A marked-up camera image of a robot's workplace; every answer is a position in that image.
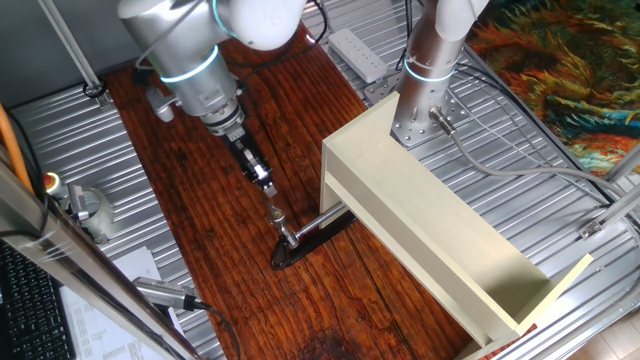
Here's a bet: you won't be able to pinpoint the orange tube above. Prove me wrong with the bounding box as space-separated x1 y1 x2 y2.
0 102 34 196

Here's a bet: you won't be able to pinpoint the steel frame rail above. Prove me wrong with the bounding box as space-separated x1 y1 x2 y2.
0 144 201 360

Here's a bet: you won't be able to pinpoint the brown wood grain board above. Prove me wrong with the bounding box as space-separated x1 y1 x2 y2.
102 24 539 360

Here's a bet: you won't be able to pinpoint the black keyboard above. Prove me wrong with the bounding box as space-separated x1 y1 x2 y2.
0 239 76 360

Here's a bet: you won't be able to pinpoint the silver metal clamp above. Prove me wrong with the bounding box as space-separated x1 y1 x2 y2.
66 183 91 222

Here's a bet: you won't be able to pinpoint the thick grey robot cable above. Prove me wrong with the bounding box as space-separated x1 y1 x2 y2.
428 106 640 211

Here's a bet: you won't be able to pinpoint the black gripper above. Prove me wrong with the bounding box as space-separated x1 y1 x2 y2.
221 124 280 200

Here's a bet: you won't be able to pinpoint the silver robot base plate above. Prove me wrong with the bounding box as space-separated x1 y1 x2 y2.
363 74 469 149

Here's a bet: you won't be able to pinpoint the colourful patterned carpet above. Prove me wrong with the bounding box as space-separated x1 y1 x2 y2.
467 0 640 176

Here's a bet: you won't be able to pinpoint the clear tape roll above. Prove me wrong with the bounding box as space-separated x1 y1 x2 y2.
74 185 117 245

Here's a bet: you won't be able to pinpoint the red emergency stop button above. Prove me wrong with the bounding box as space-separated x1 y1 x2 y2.
42 171 71 211

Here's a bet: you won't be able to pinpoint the thin grey cable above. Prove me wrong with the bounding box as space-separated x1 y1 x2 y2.
133 0 206 71

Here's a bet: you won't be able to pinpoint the printed paper sheets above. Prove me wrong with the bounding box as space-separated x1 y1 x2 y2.
59 245 186 360

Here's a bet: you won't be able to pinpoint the aluminium frame post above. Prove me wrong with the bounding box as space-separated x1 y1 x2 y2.
37 0 115 110

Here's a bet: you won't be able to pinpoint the black base metal crank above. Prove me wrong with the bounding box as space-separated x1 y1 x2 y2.
263 199 351 251

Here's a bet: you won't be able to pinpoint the aluminium frame beam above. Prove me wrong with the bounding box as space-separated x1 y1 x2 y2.
602 144 640 184
578 184 640 241

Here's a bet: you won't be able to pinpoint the white power strip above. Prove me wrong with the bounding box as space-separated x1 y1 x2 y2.
327 28 389 85

